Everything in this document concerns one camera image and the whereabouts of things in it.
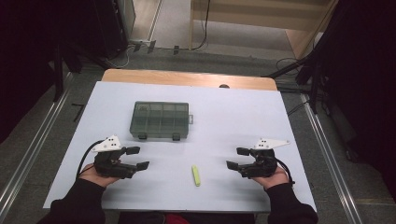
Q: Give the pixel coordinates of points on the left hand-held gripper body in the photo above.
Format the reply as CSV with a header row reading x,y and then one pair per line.
x,y
109,166

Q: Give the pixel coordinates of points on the metal floor rail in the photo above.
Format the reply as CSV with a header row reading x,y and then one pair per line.
x,y
330,161
34,149

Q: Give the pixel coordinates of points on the person's right hand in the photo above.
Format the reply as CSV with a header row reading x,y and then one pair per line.
x,y
274,180

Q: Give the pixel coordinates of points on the black stand post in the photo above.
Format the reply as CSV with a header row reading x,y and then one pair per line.
x,y
58,74

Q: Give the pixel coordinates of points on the white power strip with plugs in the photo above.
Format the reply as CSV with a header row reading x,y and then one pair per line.
x,y
141,43

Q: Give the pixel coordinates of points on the yellow-green stick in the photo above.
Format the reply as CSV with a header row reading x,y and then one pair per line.
x,y
196,175

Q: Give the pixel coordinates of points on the red cloth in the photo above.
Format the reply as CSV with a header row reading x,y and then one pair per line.
x,y
176,219

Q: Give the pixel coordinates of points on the black stand leg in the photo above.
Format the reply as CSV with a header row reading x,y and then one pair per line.
x,y
286,70

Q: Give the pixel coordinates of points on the black curtain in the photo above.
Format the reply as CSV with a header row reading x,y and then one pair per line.
x,y
367,77
28,46

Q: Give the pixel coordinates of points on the grey metal cabinet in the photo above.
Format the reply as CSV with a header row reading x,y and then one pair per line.
x,y
127,15

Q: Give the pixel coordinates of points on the grey translucent compartment box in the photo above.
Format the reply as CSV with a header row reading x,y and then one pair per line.
x,y
160,119

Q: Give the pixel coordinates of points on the person's left hand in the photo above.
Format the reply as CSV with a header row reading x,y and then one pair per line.
x,y
93,177

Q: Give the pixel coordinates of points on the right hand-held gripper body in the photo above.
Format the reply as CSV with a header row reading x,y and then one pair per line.
x,y
263,165

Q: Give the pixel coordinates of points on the white table sheet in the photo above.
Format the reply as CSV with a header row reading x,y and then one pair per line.
x,y
233,124

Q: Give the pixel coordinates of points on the small black plug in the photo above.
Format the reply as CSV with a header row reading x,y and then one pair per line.
x,y
176,49

